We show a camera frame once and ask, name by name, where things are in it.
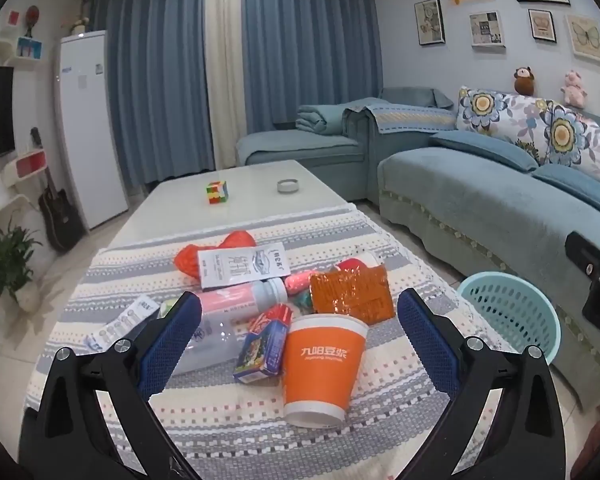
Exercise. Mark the butterfly picture frame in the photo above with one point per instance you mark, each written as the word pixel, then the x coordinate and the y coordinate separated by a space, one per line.
pixel 584 34

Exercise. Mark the floral cushion left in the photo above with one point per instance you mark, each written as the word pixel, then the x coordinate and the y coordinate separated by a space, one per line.
pixel 520 120

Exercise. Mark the black guitar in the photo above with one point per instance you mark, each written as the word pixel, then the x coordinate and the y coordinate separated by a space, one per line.
pixel 63 224

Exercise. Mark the orange paper cup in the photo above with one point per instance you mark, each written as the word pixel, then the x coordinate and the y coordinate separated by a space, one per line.
pixel 321 359

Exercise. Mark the white blister wrapper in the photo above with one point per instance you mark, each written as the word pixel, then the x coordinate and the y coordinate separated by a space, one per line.
pixel 126 323

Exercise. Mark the small blue red carton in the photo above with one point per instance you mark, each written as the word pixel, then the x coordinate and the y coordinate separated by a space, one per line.
pixel 262 352

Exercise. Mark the folded blue blanket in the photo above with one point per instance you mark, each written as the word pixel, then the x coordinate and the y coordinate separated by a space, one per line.
pixel 325 120

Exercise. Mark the pink wrapper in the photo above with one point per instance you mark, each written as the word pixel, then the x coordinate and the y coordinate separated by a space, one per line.
pixel 298 282

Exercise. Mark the glass ashtray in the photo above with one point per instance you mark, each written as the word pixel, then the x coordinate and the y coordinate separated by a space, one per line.
pixel 287 186

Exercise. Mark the brown monkey plush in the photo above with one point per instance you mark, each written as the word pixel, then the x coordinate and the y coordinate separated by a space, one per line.
pixel 524 81

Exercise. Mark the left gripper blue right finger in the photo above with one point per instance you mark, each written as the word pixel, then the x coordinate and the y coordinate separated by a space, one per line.
pixel 435 341

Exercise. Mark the blue sectional sofa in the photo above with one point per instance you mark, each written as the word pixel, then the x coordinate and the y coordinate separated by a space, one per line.
pixel 475 202

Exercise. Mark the green potted plant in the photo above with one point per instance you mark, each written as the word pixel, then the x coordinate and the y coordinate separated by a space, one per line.
pixel 17 246

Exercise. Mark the pink pig plush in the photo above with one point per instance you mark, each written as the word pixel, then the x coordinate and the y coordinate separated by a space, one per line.
pixel 573 91

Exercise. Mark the orange foil snack wrapper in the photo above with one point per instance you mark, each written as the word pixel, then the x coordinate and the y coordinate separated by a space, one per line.
pixel 362 293

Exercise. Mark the striped woven tablecloth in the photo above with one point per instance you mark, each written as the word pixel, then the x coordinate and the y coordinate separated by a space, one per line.
pixel 229 430

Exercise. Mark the floral cushion right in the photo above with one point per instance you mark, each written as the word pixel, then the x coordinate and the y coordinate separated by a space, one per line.
pixel 573 141

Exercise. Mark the light blue trash basket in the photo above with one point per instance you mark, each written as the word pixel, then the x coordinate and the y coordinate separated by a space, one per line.
pixel 516 309

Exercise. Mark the white coffee table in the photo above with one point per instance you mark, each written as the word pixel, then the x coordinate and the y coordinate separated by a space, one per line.
pixel 181 206

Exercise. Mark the white standing air conditioner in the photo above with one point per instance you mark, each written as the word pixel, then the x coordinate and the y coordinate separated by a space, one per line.
pixel 86 135

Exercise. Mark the rubik's cube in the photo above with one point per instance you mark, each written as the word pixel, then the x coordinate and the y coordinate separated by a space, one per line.
pixel 217 192

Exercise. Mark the red small wrapper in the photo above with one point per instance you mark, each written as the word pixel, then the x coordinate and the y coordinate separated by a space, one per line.
pixel 357 262

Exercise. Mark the white milk carton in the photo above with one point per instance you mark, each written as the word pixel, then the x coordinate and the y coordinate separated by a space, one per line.
pixel 234 266

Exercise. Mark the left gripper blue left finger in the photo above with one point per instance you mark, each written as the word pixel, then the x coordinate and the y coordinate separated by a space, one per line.
pixel 162 343

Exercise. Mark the pink peach drink bottle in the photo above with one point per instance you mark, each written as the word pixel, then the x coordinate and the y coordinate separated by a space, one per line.
pixel 245 300

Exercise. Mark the blue window curtains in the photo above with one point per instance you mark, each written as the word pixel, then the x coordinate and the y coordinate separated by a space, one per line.
pixel 188 79

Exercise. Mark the clear plastic milk bottle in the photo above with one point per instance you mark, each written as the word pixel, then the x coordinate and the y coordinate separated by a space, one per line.
pixel 218 339

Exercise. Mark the floral cushion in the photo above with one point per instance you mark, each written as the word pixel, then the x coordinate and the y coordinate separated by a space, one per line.
pixel 520 120
pixel 573 141

